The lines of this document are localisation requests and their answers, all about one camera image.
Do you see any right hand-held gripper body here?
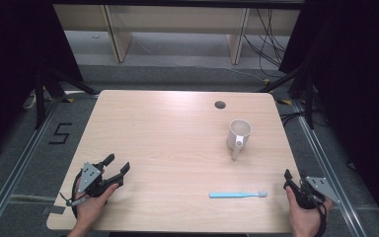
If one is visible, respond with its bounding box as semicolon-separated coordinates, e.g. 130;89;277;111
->
294;176;341;210

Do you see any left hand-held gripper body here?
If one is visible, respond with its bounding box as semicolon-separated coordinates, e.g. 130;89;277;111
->
77;161;119;198

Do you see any bundle of black cables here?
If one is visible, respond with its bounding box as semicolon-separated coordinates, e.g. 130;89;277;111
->
243;8;287;79

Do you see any white cup with handle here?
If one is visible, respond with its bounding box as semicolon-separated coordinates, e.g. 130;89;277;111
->
226;118;253;162

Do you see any person's right hand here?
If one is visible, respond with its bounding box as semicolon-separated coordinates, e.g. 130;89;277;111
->
284;186;334;237

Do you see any dark curtain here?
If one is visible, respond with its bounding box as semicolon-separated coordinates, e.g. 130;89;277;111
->
0;0;85;166
277;0;379;228

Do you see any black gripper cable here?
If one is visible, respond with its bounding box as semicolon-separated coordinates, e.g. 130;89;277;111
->
315;198;329;237
71;171;84;220

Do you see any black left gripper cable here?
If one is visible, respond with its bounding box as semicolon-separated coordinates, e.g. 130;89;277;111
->
71;171;84;220

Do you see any aluminium floor rail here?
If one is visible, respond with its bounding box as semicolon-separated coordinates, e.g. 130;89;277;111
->
290;100;368;237
0;95;63;237

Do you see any person's left hand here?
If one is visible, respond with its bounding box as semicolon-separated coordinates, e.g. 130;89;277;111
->
73;169;119;233

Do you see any light blue toothbrush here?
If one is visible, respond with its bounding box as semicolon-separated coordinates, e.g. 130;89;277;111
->
208;190;268;199

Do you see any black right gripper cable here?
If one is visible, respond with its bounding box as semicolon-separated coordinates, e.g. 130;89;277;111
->
315;198;329;237

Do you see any beige wooden shelf unit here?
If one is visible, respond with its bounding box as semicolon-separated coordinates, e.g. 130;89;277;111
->
52;3;302;65

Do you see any black metal stand frame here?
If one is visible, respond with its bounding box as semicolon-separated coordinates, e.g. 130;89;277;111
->
34;63;101;130
258;63;317;130

